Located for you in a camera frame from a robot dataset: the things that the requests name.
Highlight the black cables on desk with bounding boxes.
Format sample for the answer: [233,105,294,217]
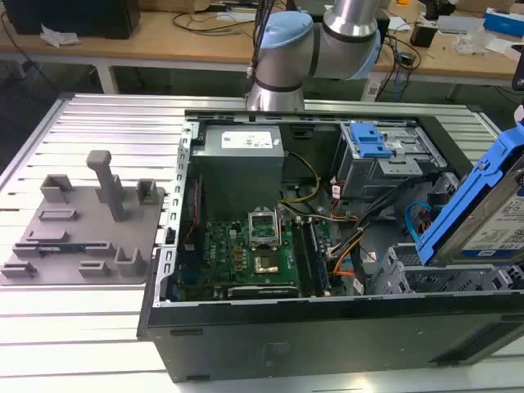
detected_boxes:
[171,10,255,34]

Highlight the clear plastic bag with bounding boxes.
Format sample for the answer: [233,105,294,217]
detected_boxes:
[453,29,499,55]

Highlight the gray parts rack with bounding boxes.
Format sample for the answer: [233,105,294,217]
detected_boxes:
[0,150,167,287]

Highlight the blue and white box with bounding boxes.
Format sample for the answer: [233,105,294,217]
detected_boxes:
[482,7,524,32]

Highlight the crumpled white plastic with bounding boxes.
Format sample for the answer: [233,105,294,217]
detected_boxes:
[39,23,81,47]

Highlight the installed RAM stick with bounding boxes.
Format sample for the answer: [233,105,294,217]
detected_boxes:
[305,220,332,296]

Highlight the wooden desk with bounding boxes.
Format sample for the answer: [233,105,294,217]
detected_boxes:
[0,0,524,88]

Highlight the blue drive bay latch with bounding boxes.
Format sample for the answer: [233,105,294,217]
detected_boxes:
[350,122,394,159]

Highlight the blue disk wire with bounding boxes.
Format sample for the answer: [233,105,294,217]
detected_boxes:
[404,200,435,247]

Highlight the small black box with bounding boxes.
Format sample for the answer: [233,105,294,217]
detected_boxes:
[410,22,437,47]

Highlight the multicolour disk power wire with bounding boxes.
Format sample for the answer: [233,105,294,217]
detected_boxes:
[329,204,434,282]

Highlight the metal optical drive bay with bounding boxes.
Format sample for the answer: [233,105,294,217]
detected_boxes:
[333,120,448,201]

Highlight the thin red wire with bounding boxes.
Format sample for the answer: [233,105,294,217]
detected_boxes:
[184,174,205,251]

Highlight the RAM stick on rack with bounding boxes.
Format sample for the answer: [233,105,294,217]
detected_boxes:
[14,244,85,253]

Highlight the gray power supply unit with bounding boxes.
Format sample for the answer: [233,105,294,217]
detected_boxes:
[191,124,286,218]

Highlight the black graphics card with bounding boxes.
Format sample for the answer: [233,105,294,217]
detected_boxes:
[227,285,300,302]

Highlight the yellow and black wire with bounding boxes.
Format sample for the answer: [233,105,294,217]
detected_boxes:
[278,151,323,204]

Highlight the green motherboard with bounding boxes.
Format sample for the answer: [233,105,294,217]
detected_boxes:
[175,219,341,302]

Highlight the metal socket cover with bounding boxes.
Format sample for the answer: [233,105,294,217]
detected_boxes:
[247,210,282,249]

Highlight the black sleeved wire bundle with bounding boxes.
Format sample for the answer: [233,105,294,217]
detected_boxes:
[327,174,441,257]

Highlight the black PC case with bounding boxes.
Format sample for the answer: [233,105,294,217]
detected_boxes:
[137,108,524,384]

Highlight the hard disk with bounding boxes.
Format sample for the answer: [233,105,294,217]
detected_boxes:
[415,122,524,267]

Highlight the large black box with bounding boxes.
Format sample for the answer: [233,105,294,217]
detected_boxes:
[2,0,141,40]

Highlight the CPU socket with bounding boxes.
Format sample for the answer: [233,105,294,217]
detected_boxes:
[251,247,283,275]

